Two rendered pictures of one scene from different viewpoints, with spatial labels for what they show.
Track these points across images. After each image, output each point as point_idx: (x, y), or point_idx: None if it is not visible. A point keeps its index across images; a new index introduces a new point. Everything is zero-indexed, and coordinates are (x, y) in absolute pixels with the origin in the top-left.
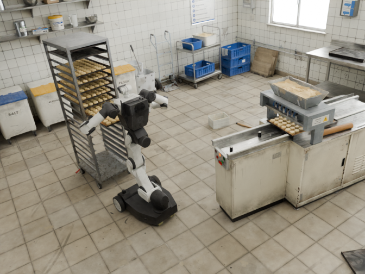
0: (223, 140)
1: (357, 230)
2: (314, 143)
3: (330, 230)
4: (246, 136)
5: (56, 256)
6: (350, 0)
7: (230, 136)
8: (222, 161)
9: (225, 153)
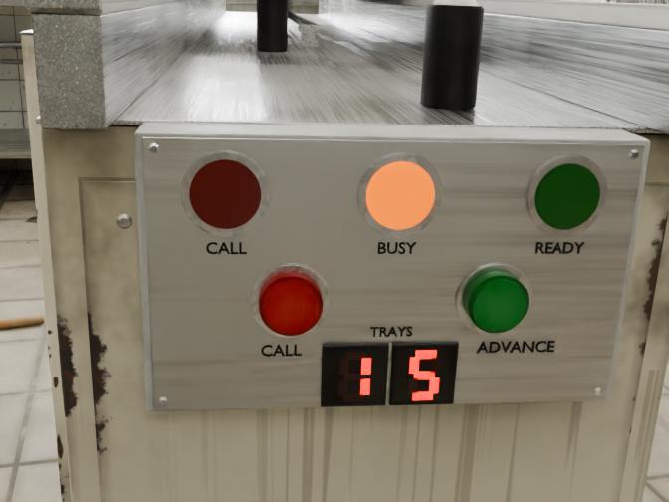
0: (138, 39)
1: (659, 433)
2: None
3: (656, 499)
4: (197, 58)
5: None
6: None
7: (155, 0)
8: (516, 278)
9: (477, 125)
